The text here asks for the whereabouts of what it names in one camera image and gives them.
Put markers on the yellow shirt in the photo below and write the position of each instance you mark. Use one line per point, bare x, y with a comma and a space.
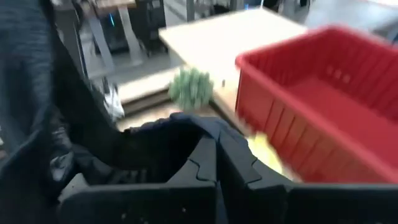
267, 152

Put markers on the dark denim jeans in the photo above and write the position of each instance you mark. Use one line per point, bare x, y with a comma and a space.
174, 124

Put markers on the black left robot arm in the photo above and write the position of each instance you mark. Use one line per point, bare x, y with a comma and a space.
81, 102

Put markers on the red plastic laundry basket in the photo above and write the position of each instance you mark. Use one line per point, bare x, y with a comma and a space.
311, 124

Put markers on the green succulent plant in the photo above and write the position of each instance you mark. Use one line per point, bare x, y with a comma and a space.
191, 88

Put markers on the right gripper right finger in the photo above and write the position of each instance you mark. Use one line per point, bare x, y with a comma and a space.
311, 205

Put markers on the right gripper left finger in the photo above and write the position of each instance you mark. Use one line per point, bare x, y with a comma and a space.
140, 205

